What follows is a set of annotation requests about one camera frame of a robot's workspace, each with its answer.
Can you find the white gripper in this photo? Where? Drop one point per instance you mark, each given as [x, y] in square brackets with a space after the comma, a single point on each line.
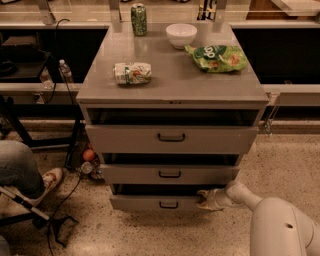
[218, 199]

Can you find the grey bottom drawer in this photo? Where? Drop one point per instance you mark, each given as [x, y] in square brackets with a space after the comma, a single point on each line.
[154, 197]

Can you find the grey drawer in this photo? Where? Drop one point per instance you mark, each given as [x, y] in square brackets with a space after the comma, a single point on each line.
[168, 174]
[154, 197]
[170, 139]

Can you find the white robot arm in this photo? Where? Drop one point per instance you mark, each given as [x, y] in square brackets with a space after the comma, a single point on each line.
[277, 228]

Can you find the grey middle drawer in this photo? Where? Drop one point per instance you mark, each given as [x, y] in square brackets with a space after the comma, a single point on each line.
[168, 174]

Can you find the grey drawer cabinet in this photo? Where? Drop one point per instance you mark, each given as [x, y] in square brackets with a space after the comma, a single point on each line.
[179, 94]

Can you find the grey top drawer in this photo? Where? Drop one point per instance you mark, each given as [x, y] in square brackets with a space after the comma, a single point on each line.
[170, 139]

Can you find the orange ball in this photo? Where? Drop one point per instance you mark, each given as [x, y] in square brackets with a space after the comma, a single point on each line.
[88, 155]

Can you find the green chip bag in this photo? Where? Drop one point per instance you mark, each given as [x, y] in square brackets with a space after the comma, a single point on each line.
[218, 58]

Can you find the lying white soda can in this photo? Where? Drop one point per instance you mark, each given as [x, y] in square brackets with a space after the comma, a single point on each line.
[132, 73]

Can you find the white sneaker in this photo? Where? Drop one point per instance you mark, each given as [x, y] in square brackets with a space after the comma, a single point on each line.
[50, 180]

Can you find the white bowl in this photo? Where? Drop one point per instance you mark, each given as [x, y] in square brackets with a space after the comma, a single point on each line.
[180, 35]

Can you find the black chair base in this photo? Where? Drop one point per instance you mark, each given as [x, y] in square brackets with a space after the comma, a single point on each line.
[40, 219]

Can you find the black side table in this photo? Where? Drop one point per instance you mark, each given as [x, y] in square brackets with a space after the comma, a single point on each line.
[30, 90]

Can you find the person leg in jeans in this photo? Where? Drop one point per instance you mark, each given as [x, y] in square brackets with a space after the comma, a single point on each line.
[18, 168]

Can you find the clear water bottle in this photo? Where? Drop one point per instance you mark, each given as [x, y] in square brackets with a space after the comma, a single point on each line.
[66, 73]

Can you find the upright green soda can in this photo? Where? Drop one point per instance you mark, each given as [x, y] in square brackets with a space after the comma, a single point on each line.
[139, 19]

